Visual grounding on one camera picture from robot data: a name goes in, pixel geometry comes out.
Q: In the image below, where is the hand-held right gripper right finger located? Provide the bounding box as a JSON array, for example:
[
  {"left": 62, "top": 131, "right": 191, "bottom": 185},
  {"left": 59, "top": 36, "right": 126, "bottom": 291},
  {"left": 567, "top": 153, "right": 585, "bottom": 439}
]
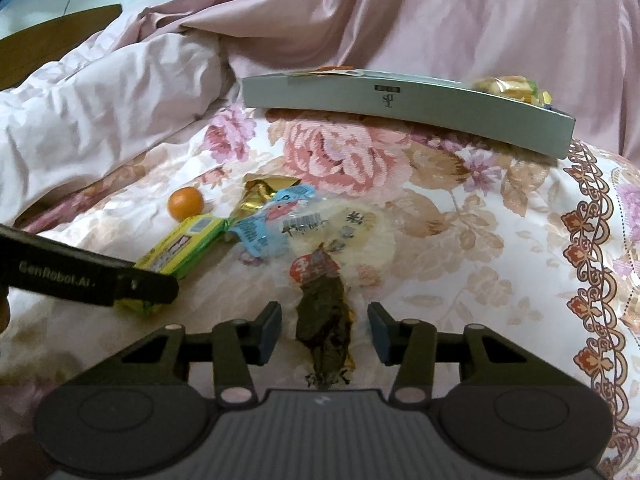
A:
[{"left": 366, "top": 301, "right": 531, "bottom": 408}]

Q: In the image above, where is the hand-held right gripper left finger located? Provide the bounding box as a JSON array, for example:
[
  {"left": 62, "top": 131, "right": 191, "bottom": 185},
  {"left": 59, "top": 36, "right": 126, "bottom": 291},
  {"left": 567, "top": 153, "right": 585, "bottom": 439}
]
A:
[{"left": 117, "top": 301, "right": 283, "bottom": 408}]

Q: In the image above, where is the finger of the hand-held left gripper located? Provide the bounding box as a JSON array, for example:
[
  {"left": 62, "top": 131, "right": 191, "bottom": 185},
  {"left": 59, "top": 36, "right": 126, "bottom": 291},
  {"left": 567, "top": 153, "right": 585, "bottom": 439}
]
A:
[{"left": 116, "top": 264, "right": 180, "bottom": 307}]

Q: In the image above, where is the dark kelp snack packet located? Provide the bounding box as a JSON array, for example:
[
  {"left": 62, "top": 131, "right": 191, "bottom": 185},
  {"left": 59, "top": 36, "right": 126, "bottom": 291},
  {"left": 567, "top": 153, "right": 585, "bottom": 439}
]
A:
[{"left": 289, "top": 244, "right": 357, "bottom": 388}]

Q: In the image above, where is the green yellow snack packet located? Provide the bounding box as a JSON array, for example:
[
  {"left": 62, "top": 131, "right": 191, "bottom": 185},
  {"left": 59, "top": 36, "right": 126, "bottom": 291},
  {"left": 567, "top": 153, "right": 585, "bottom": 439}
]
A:
[{"left": 115, "top": 213, "right": 228, "bottom": 316}]

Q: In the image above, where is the mandarin orange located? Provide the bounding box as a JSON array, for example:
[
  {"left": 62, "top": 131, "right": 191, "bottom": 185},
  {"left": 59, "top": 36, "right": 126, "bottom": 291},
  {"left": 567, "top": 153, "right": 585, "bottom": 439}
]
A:
[{"left": 167, "top": 186, "right": 206, "bottom": 222}]

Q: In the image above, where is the round rice cracker packet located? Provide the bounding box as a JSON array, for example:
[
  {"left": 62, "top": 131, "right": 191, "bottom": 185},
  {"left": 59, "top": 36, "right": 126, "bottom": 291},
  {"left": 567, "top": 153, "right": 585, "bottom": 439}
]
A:
[{"left": 285, "top": 200, "right": 398, "bottom": 289}]

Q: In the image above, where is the light blue snack packet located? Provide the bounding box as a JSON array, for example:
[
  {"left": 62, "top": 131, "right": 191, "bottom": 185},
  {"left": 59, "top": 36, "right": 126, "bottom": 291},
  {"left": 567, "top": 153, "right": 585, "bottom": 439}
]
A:
[{"left": 230, "top": 185, "right": 318, "bottom": 259}]

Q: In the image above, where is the gold foil snack packet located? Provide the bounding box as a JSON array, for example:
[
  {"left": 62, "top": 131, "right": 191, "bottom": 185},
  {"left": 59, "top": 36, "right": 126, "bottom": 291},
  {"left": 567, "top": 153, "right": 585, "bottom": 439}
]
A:
[{"left": 227, "top": 175, "right": 301, "bottom": 226}]

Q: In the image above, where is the grey cardboard box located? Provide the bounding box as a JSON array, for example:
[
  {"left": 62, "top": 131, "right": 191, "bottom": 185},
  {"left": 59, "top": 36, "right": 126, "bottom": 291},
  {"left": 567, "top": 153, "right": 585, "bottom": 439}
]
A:
[{"left": 241, "top": 66, "right": 577, "bottom": 158}]

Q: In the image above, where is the red snack packet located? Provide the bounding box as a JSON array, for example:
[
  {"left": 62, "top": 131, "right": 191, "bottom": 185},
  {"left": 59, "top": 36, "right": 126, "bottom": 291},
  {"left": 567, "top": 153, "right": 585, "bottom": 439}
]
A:
[{"left": 287, "top": 63, "right": 367, "bottom": 79}]

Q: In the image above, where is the bread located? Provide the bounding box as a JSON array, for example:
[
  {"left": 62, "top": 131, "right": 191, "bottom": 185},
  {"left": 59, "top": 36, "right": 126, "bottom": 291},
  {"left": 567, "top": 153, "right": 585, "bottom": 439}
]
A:
[{"left": 470, "top": 75, "right": 540, "bottom": 104}]

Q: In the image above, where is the pale pink quilt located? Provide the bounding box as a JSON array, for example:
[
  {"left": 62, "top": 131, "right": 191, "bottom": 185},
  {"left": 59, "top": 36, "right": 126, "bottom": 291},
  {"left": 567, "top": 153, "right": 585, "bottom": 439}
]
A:
[{"left": 0, "top": 35, "right": 241, "bottom": 222}]

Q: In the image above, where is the floral bed sheet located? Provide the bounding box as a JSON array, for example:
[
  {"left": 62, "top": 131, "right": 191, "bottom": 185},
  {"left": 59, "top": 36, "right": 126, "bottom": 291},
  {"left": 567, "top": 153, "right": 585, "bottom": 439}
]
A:
[{"left": 0, "top": 105, "right": 640, "bottom": 480}]

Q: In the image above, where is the wooden headboard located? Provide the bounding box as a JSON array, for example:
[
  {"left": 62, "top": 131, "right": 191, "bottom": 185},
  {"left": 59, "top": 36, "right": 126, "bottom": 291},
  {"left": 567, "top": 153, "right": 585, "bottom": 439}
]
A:
[{"left": 0, "top": 4, "right": 123, "bottom": 92}]

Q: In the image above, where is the pink satin blanket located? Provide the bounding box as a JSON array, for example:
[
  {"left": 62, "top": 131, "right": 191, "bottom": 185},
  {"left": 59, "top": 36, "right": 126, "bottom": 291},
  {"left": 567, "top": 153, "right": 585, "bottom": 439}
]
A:
[{"left": 100, "top": 0, "right": 640, "bottom": 161}]

